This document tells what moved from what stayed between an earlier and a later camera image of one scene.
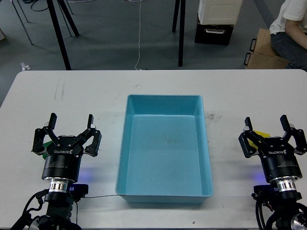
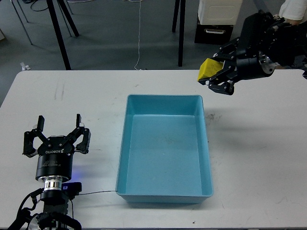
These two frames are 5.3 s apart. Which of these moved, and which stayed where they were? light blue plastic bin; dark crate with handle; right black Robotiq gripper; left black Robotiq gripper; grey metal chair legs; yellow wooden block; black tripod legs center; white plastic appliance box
Moved: right black Robotiq gripper; yellow wooden block; left black Robotiq gripper
Stayed: black tripod legs center; grey metal chair legs; light blue plastic bin; white plastic appliance box; dark crate with handle
